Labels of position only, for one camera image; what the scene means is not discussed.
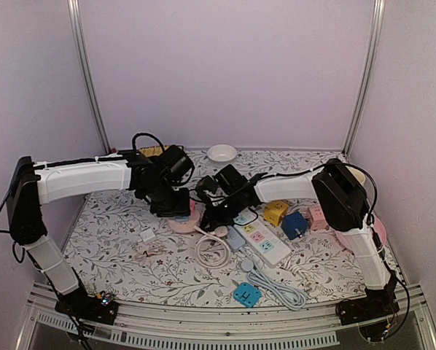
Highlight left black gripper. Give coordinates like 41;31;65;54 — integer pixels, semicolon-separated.
143;179;191;218

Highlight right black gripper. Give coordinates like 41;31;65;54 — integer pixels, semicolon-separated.
199;192;244;233

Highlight grey-blue power strip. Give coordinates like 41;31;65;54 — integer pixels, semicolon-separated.
225;226;246;252

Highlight white charger plug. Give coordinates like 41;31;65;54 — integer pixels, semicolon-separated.
139;227;157;244

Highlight pink charger cable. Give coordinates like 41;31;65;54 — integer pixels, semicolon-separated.
132;241;168;265

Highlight yellow cube socket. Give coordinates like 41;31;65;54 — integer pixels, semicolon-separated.
262;201;289;227

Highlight white power strip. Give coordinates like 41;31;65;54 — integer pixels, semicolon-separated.
233;209;292;268

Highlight dark blue cube socket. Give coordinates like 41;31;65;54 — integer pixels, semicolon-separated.
281;211;308;241

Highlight light blue adapter plug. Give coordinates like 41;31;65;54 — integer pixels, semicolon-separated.
233;283;261;308

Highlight pink cube socket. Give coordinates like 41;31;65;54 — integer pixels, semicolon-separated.
307;206;329;230

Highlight small light blue plug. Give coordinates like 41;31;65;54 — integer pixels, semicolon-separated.
174;217;190;225

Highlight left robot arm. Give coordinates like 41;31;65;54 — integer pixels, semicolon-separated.
0;145;195;319

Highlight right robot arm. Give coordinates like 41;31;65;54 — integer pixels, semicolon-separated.
195;158;400;324

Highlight white bowl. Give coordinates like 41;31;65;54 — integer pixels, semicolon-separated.
206;144;238;163

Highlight yellow woven mat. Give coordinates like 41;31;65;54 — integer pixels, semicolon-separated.
139;145;170;157

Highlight cream cup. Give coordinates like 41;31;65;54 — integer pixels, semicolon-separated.
349;167;366;186

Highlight pink plate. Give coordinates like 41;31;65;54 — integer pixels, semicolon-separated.
335;217;387;252

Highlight white strip cable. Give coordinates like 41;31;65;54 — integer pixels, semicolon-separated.
289;264;319;295

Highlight grey-blue coiled power cable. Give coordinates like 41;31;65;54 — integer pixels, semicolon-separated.
240;259;308;311

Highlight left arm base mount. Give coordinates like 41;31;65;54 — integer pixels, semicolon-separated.
55;289;120;325

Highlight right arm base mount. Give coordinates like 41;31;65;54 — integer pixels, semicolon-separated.
335;290;400;343

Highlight front aluminium rail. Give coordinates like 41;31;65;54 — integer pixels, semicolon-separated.
15;282;436;349

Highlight left aluminium frame post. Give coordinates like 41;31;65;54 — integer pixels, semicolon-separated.
67;0;111;153

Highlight aluminium frame post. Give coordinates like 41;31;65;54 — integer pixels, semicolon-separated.
67;0;111;153
343;0;386;157

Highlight right aluminium frame post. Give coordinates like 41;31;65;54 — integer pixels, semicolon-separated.
343;0;386;157

